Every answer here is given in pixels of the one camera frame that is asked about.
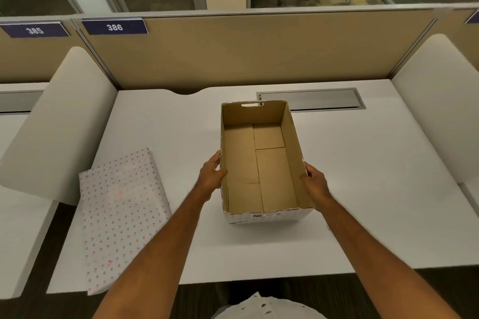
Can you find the person's right hand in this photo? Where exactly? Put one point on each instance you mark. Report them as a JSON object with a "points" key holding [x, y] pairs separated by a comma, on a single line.
{"points": [[317, 185]]}

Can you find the person's left hand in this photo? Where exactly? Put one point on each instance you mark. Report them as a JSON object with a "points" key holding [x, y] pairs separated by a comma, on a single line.
{"points": [[207, 179]]}

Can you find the person's right thumb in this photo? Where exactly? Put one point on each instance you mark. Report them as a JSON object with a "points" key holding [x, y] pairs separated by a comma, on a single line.
{"points": [[305, 181]]}

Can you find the person's left thumb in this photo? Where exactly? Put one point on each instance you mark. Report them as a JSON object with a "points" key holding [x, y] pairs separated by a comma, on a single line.
{"points": [[220, 177]]}

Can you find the cardboard box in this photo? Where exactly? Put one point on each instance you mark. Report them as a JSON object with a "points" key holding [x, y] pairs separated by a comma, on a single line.
{"points": [[258, 165]]}

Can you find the person's left forearm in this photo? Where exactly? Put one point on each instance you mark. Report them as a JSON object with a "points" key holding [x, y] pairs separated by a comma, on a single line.
{"points": [[157, 251]]}

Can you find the person's right forearm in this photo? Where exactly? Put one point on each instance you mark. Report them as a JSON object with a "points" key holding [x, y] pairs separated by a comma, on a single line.
{"points": [[378, 259]]}

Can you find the person's white patterned shirt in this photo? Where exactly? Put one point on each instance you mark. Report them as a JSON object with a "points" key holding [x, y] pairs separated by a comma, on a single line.
{"points": [[267, 307]]}

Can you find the beige desk partition panel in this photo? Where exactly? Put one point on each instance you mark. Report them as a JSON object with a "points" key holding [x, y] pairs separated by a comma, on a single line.
{"points": [[454, 31], [37, 53], [254, 49]]}

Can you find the white curved side divider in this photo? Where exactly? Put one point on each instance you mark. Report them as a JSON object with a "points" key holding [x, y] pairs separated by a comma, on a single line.
{"points": [[56, 135], [441, 102]]}

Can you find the blue desk number sign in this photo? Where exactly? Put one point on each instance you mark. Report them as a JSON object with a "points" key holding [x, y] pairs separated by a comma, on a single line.
{"points": [[114, 26], [473, 17], [34, 29]]}

